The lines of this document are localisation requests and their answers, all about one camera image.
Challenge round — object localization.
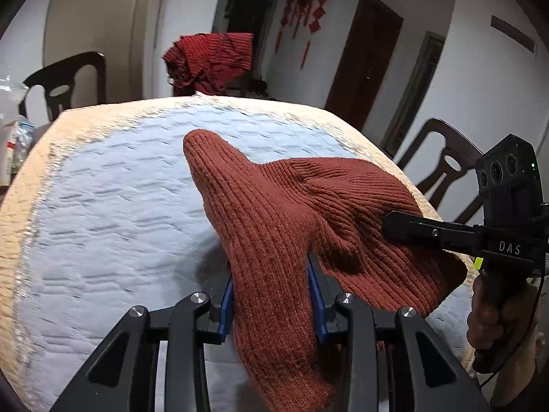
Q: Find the rust red knit sweater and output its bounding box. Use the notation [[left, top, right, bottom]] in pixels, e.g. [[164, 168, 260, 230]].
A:
[[183, 129, 467, 411]]

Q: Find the person right hand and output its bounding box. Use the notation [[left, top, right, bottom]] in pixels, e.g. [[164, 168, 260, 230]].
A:
[[467, 273, 538, 351]]

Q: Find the dark wooden chair right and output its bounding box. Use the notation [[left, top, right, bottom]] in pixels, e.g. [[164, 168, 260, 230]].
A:
[[397, 118, 482, 209]]

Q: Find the dark wooden chair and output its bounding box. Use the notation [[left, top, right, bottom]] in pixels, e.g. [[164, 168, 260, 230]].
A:
[[23, 51, 107, 123], [397, 118, 482, 209]]

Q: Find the blue quilted table cover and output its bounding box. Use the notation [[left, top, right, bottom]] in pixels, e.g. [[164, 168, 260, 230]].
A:
[[0, 94, 478, 412]]

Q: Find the dark brown door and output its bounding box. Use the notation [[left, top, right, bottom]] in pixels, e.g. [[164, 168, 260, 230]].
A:
[[325, 0, 403, 130]]

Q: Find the red checkered cloth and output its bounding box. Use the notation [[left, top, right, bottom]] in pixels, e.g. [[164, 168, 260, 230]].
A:
[[162, 33, 253, 97]]

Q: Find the red chinese knot decoration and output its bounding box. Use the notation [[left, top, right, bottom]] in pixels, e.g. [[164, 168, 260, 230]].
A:
[[274, 0, 329, 70]]

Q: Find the clear plastic bag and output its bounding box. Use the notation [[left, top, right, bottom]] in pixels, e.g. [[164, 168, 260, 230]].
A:
[[1, 75, 34, 152]]

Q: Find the white tube box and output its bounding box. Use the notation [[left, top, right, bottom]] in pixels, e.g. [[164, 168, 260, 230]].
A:
[[0, 121, 19, 187]]

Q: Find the dark wooden chair far left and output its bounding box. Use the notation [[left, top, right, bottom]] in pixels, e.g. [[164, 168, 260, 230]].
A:
[[23, 51, 107, 123]]

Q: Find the black cable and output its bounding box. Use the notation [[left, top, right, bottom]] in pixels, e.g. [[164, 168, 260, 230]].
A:
[[477, 256, 549, 389]]

